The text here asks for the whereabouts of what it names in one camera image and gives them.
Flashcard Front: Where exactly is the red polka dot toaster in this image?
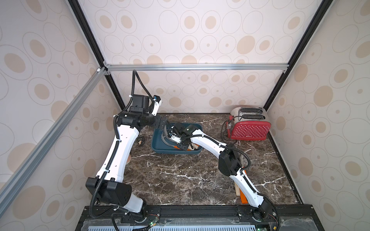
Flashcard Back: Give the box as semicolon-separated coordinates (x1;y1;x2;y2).
226;106;271;141

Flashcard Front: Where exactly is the black toaster power cable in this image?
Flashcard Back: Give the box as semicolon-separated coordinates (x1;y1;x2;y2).
220;119;235;145

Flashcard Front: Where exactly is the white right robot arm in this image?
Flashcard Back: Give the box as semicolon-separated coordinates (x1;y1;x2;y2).
162;122;280;231

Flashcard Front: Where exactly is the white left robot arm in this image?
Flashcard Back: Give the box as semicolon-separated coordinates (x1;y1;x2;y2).
86;70;161;218

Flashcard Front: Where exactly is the diagonal aluminium frame bar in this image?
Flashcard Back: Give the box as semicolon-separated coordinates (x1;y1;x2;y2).
0;67;107;216

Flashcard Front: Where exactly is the teal plastic storage box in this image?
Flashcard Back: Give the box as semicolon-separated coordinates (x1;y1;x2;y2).
151;129;203;155

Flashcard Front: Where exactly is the horizontal aluminium frame bar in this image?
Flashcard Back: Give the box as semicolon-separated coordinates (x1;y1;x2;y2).
107;63;289;72

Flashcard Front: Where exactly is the pink tape roll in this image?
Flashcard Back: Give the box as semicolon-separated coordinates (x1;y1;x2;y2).
126;155;132;164

